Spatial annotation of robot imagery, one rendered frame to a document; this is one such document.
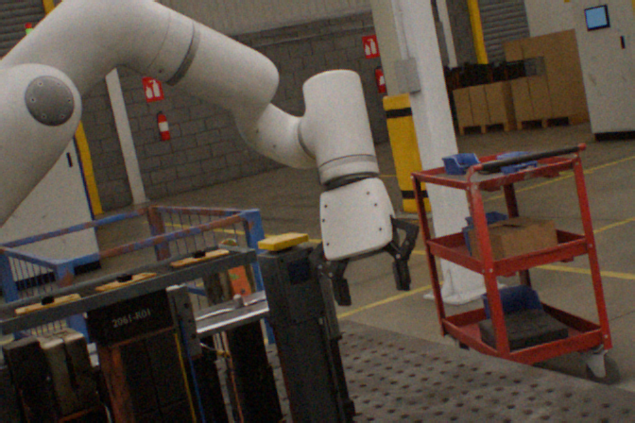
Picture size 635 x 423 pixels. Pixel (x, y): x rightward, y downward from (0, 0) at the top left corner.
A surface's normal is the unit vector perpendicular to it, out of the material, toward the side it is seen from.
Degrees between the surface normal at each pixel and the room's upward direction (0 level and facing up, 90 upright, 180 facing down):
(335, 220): 72
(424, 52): 90
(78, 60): 125
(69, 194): 90
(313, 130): 80
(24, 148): 115
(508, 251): 90
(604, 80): 90
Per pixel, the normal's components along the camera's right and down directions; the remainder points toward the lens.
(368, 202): -0.38, -0.18
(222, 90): 0.22, 0.64
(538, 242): 0.36, 0.05
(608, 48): -0.86, 0.24
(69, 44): -0.05, 0.47
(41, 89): 0.45, -0.32
